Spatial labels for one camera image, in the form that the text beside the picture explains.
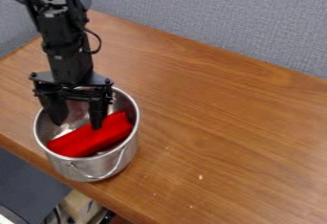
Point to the stainless steel pot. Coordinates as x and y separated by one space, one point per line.
112 158

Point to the red block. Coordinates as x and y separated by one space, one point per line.
85 141

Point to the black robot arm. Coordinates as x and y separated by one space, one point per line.
60 21

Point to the beige box under table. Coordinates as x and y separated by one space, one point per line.
80 207

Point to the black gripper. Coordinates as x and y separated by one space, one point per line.
71 81

